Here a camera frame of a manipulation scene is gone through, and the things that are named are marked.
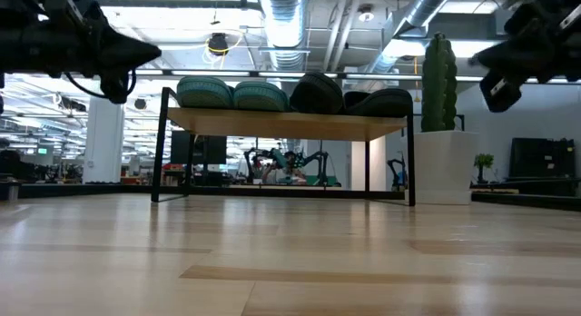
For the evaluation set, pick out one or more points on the black ceiling camera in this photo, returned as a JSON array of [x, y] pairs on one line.
[[218, 43]]

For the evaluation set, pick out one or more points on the small green potted plant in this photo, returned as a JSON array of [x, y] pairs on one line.
[[483, 160]]

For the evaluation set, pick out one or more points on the long ceiling light strip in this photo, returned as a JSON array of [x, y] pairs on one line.
[[209, 73]]

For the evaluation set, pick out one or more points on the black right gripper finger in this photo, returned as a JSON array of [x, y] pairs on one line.
[[517, 65], [517, 46]]

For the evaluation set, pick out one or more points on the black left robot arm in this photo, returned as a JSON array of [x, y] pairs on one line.
[[22, 48]]

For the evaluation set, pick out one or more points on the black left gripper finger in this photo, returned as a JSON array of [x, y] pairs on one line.
[[127, 47], [127, 62]]

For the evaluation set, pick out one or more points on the black background monitor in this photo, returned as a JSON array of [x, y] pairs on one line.
[[209, 148]]

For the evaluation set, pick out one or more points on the green rubber slide sandal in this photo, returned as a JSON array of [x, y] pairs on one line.
[[204, 94], [261, 98]]

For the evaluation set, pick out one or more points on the black aluminium table frame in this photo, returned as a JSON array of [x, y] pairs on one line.
[[68, 190]]

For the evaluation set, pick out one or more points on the teal background robot arm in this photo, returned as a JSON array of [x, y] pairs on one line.
[[277, 158]]

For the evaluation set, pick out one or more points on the white ceiling sensor dome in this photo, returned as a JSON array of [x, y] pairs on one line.
[[366, 15]]

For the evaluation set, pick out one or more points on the silver ceiling ventilation duct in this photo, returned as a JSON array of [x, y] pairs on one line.
[[286, 25], [426, 7]]

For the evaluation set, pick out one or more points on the black background robot arm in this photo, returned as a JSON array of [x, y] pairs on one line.
[[318, 161]]

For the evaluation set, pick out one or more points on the white pillar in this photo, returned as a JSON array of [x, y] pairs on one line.
[[102, 143]]

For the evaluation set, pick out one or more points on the black rubber slide sandal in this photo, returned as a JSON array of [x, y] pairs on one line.
[[386, 103], [315, 94]]

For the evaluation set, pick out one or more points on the wooden shelf with black legs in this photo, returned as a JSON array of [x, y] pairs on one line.
[[281, 125]]

